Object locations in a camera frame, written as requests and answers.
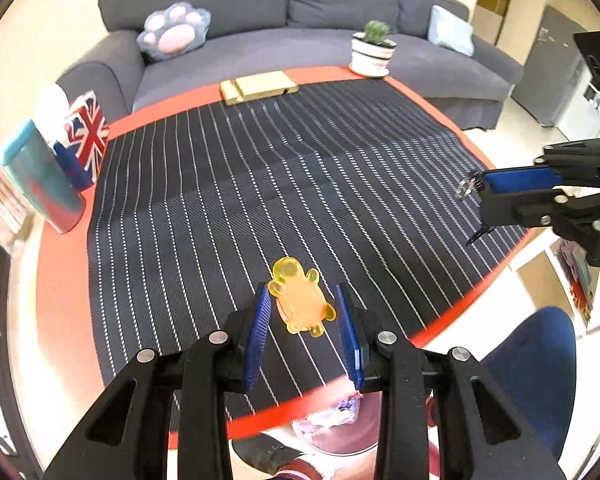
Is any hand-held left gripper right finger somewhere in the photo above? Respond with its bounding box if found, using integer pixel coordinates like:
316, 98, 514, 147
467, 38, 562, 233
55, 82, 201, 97
334, 282, 568, 480

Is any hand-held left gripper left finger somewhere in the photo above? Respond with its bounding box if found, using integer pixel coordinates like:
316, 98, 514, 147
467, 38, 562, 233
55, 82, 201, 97
42, 282, 273, 480

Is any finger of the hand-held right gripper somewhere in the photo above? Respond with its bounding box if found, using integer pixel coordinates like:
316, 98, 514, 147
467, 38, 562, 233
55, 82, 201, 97
480, 187, 600, 267
480, 137, 600, 196

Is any silver key ring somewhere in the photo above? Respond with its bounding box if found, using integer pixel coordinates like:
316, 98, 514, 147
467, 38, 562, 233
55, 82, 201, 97
455, 170, 485, 202

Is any orange translucent turtle toy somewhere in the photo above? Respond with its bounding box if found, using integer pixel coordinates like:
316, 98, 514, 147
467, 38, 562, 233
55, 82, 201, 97
266, 256, 337, 336

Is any grey cabinet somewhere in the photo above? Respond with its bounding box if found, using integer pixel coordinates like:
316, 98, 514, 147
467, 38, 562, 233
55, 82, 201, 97
511, 5, 588, 127

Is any clear plastic wrapper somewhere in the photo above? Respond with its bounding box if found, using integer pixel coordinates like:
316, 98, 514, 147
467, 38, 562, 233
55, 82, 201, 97
305, 399, 362, 427

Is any black striped table mat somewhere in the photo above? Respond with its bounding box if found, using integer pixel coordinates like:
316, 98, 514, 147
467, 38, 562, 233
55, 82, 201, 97
86, 79, 531, 418

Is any light blue cushion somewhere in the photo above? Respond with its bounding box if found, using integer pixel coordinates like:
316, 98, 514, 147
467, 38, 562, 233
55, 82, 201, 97
426, 5, 476, 57

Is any blue chair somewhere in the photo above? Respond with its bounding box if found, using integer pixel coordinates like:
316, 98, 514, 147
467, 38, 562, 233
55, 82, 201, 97
480, 306, 578, 461

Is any white pot saucer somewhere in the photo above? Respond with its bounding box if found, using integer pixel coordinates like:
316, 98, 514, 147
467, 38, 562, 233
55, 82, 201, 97
348, 62, 391, 79

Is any striped white plant pot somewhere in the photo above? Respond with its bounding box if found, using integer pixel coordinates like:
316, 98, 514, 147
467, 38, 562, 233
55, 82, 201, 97
351, 35, 397, 73

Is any small green cactus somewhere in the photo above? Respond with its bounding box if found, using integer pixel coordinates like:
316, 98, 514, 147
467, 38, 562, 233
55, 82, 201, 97
364, 20, 393, 45

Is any wooden phone stand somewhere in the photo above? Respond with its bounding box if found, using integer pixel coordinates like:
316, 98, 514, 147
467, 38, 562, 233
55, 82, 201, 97
219, 71, 300, 107

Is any teal tumbler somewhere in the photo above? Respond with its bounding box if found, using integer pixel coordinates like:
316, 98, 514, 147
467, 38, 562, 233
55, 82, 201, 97
0, 119, 87, 234

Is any flag print tissue box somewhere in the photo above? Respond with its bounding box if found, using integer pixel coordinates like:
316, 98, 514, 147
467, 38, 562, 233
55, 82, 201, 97
50, 91, 111, 191

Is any dark grey sofa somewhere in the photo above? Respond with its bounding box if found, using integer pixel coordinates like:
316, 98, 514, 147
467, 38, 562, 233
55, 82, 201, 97
57, 0, 525, 131

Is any beige curtain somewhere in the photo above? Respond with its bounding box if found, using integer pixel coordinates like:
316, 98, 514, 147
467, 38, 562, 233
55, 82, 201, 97
0, 150, 36, 233

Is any white tissue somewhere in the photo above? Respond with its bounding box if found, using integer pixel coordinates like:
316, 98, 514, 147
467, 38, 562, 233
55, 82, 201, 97
35, 82, 73, 126

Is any paw shaped cushion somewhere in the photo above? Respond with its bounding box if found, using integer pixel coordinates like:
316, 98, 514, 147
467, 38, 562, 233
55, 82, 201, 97
136, 2, 212, 63

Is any colourful wall poster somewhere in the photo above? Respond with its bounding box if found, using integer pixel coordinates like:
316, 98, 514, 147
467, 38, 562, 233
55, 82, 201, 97
555, 240, 595, 328

